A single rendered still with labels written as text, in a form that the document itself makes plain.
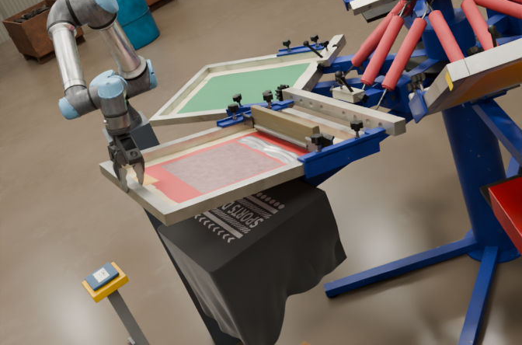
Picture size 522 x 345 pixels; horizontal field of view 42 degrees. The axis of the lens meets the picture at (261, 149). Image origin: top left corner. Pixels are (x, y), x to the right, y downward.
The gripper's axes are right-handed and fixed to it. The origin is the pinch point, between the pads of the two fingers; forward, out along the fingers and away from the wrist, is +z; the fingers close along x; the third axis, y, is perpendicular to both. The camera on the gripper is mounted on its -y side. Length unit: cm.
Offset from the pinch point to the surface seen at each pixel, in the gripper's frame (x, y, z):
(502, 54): -50, -104, -44
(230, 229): -27.5, -7.6, 22.9
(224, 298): -15.0, -21.8, 38.0
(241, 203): -38.3, 2.5, 20.1
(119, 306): 11.2, 9.9, 44.6
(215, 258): -16.4, -16.8, 25.7
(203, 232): -20.8, 0.7, 24.6
